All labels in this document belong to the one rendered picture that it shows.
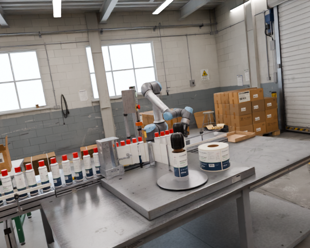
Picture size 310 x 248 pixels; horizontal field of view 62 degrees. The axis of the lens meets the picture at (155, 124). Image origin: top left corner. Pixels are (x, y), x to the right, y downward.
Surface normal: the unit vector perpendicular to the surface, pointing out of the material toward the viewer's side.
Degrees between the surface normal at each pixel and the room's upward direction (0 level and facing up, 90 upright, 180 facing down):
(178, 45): 90
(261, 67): 90
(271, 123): 87
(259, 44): 90
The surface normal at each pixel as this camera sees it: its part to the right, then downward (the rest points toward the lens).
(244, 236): -0.84, 0.18
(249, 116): 0.43, 0.04
